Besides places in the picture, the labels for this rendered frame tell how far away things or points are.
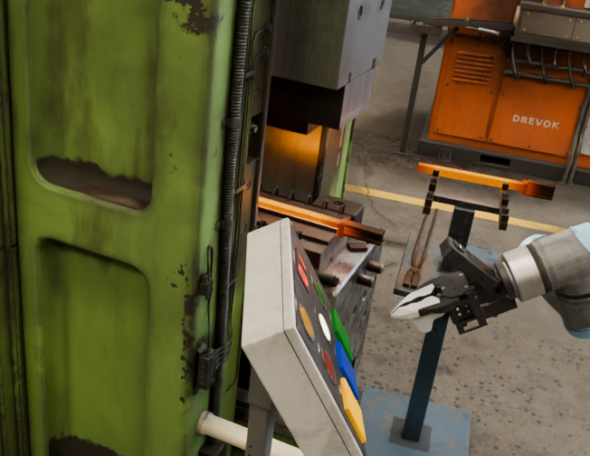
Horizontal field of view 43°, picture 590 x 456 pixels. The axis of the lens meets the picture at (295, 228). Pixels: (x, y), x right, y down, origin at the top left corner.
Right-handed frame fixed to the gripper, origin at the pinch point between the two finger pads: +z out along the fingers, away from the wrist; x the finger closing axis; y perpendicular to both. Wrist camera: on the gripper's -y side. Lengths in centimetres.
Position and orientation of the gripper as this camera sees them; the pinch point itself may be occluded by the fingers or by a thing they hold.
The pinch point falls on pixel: (395, 309)
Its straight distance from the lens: 133.0
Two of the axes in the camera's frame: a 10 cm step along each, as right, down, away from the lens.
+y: 4.0, 8.1, 4.2
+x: -0.3, -4.5, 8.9
